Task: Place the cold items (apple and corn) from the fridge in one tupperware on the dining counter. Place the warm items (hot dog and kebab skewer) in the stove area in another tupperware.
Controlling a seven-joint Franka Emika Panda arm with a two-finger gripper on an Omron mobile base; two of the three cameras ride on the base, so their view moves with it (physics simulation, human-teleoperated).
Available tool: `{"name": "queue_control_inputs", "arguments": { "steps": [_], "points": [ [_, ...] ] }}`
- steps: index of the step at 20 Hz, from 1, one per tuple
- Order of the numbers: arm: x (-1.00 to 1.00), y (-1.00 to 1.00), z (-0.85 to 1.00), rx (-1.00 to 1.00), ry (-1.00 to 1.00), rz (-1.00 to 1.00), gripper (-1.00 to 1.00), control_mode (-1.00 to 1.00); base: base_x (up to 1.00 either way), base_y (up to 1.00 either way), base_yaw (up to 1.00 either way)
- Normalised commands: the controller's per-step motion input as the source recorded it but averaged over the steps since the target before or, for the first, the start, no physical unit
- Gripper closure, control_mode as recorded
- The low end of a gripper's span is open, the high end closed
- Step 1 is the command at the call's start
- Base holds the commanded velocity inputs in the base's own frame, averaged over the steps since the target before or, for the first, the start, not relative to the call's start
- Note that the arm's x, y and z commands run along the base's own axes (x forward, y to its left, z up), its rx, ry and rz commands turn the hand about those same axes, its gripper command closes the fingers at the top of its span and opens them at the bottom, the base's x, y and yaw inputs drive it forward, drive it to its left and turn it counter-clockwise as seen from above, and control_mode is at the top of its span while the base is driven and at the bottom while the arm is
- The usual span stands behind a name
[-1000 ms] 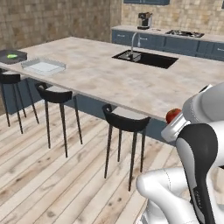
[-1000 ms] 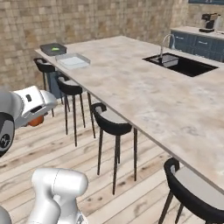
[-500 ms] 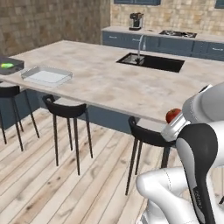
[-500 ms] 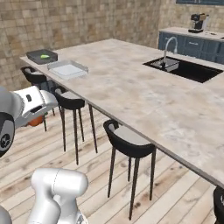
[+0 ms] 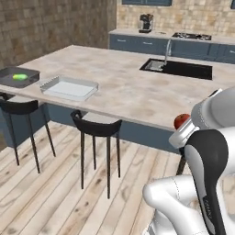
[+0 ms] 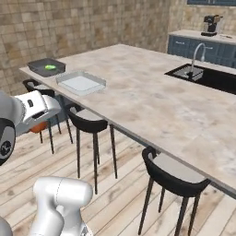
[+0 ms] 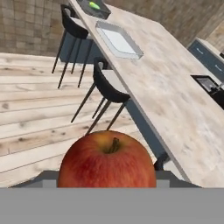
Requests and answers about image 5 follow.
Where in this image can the blue base cupboards run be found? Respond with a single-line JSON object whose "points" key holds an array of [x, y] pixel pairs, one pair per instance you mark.
{"points": [[171, 46]]}

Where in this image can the blue wall cupboards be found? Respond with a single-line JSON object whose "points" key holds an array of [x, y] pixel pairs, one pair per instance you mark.
{"points": [[147, 2]]}

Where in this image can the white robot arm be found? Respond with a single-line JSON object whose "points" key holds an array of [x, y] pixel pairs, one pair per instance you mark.
{"points": [[211, 159]]}

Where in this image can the black bar stool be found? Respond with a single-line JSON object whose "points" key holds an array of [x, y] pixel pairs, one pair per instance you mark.
{"points": [[181, 163], [96, 128], [24, 107]]}

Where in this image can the white tupperware tray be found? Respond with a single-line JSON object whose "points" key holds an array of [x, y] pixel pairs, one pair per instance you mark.
{"points": [[69, 88]]}

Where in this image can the black hob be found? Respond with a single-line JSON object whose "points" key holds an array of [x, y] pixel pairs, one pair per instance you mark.
{"points": [[191, 36]]}

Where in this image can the green corn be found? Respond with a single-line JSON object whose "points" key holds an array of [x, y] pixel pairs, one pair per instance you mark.
{"points": [[19, 76]]}

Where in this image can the red apple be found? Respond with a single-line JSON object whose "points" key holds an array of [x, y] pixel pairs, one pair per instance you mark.
{"points": [[180, 120]]}

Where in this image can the blue island counter cabinet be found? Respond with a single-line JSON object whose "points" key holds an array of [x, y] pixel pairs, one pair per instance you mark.
{"points": [[134, 133]]}

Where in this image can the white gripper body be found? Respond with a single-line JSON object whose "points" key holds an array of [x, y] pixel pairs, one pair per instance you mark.
{"points": [[182, 134]]}

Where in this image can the silver tap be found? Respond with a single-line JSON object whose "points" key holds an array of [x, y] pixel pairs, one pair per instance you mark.
{"points": [[168, 49]]}

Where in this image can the dark grey tupperware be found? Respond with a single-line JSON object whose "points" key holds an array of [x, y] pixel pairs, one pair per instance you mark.
{"points": [[9, 80]]}

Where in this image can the black sink basin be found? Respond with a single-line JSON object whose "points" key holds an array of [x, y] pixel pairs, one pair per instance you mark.
{"points": [[180, 68]]}

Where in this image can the black coffee machine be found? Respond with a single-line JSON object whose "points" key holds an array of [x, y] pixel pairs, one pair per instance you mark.
{"points": [[145, 23]]}

